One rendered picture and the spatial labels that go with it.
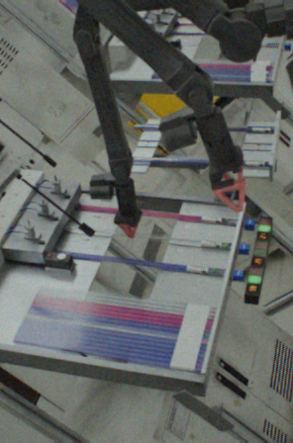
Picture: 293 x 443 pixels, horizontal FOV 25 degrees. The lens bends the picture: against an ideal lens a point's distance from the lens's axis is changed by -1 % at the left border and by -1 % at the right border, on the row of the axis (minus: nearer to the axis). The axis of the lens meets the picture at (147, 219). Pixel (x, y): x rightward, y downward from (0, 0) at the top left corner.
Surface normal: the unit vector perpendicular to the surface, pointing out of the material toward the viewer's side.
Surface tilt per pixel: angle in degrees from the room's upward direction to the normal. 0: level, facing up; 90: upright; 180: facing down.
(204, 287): 45
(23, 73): 90
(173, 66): 77
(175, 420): 90
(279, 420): 90
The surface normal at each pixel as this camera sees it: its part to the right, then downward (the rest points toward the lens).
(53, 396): 0.61, -0.47
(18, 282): -0.09, -0.76
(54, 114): -0.25, 0.64
